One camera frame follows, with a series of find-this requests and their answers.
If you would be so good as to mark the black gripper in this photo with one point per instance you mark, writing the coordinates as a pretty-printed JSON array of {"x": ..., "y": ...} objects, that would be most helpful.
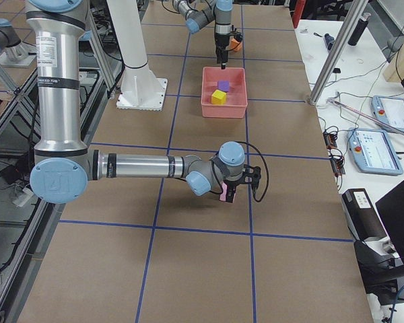
[
  {"x": 221, "y": 43},
  {"x": 231, "y": 191}
]

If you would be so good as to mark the pink foam block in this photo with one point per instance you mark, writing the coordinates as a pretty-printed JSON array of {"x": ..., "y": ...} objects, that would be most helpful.
[{"x": 223, "y": 194}]

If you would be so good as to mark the purple foam block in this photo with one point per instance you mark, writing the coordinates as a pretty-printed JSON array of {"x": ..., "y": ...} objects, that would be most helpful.
[{"x": 223, "y": 85}]

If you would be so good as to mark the yellow foam block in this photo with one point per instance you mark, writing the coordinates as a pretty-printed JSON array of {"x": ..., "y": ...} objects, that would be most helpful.
[{"x": 218, "y": 97}]

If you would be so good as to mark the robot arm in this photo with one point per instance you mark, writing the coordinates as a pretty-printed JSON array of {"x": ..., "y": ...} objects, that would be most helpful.
[
  {"x": 63, "y": 164},
  {"x": 219, "y": 12}
]

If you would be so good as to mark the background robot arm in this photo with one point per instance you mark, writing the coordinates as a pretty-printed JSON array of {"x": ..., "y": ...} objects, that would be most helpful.
[{"x": 8, "y": 36}]

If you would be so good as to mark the pink plastic bin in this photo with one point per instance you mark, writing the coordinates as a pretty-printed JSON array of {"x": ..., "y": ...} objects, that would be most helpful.
[{"x": 236, "y": 103}]

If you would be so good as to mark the orange foam block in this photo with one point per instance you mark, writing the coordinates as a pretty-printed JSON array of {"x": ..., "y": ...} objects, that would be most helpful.
[{"x": 235, "y": 45}]

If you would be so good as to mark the small circuit board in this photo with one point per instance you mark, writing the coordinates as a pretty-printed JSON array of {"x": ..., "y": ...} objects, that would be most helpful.
[{"x": 330, "y": 139}]

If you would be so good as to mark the brown paper table cover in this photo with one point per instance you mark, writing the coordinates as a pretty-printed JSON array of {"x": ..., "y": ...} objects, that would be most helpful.
[{"x": 149, "y": 250}]

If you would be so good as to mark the black box with label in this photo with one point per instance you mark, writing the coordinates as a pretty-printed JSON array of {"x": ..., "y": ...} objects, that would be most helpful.
[{"x": 361, "y": 215}]

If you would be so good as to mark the black bottle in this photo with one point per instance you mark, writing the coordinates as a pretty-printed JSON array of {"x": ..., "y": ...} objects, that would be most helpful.
[{"x": 359, "y": 29}]

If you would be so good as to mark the near teach pendant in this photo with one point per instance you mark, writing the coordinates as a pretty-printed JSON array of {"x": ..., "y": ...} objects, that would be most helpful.
[{"x": 373, "y": 152}]

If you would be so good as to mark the teach pendant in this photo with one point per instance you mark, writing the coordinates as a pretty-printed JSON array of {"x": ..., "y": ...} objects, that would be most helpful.
[
  {"x": 373, "y": 152},
  {"x": 389, "y": 110}
]

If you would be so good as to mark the black monitor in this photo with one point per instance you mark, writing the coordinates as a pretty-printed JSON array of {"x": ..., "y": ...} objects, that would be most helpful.
[{"x": 391, "y": 210}]

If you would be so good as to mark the far teach pendant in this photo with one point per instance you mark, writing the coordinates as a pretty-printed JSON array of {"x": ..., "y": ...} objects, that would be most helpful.
[{"x": 389, "y": 110}]

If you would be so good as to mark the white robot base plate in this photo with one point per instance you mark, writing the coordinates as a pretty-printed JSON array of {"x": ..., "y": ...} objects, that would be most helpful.
[{"x": 143, "y": 94}]

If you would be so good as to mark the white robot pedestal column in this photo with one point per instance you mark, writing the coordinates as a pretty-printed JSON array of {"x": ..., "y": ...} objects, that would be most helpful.
[{"x": 127, "y": 27}]

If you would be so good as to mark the aluminium frame post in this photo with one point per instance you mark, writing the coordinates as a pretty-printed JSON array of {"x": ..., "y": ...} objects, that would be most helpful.
[{"x": 351, "y": 19}]

